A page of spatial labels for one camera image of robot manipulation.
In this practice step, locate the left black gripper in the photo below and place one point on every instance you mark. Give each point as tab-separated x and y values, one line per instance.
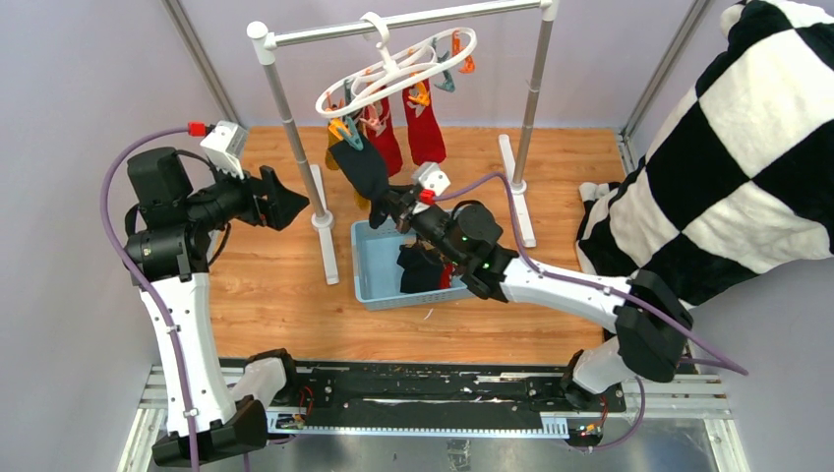
282	203

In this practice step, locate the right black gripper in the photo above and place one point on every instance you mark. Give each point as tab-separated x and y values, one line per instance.
407	217

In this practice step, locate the light blue plastic basket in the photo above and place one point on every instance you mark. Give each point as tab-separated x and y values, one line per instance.
377	276

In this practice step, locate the black sock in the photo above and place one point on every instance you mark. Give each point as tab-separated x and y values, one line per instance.
366	171
421	269

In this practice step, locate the red snowflake christmas sock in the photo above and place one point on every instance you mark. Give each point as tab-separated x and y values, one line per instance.
446	276

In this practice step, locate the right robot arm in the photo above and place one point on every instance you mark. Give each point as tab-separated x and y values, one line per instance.
645	320

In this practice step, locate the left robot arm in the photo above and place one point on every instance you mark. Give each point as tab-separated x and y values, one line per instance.
208	419

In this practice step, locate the white round sock hanger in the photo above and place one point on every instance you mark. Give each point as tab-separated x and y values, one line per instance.
438	55

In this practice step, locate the teal clothes peg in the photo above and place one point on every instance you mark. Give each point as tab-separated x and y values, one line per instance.
346	128

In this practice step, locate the white grey drying rack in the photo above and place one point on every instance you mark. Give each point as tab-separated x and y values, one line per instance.
266	42

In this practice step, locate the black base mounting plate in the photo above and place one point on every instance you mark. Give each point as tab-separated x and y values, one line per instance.
387	396

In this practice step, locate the black white checkered blanket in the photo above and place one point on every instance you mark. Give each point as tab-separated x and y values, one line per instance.
739	178

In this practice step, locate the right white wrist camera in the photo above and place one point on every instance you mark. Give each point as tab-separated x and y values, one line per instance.
431	182

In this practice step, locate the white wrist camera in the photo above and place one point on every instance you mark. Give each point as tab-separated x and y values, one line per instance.
224	147
431	182

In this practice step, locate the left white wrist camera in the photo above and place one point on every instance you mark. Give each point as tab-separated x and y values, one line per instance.
224	147

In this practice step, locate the aluminium frame rail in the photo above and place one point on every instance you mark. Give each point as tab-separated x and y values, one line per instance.
689	396

